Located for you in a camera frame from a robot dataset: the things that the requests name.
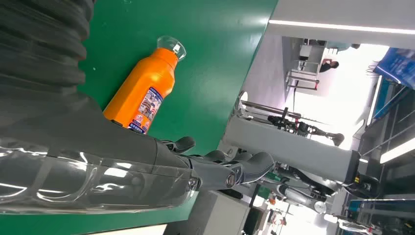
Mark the grey machine stand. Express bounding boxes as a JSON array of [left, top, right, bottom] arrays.
[[223, 114, 361, 185]]

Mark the person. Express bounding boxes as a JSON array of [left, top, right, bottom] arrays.
[[319, 58, 340, 74]]

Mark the blue banner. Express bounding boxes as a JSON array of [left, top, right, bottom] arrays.
[[373, 47, 415, 91]]

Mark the white metal frame table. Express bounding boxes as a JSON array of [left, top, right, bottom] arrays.
[[284, 69, 321, 92]]

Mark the white wall light strip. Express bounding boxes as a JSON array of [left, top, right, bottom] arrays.
[[268, 19, 415, 35]]

